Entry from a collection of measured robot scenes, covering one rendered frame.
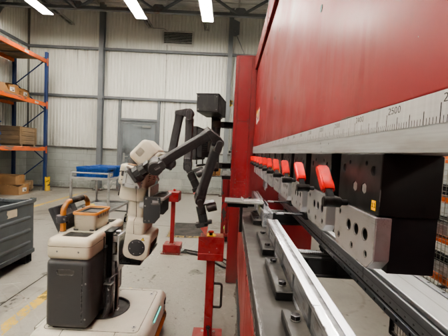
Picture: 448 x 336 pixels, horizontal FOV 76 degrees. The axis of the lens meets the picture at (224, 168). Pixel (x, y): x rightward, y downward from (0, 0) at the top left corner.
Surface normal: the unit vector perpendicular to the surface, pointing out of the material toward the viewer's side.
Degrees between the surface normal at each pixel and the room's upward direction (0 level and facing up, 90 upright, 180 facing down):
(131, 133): 90
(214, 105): 90
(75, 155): 90
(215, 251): 90
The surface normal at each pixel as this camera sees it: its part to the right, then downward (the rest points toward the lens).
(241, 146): -0.03, 0.05
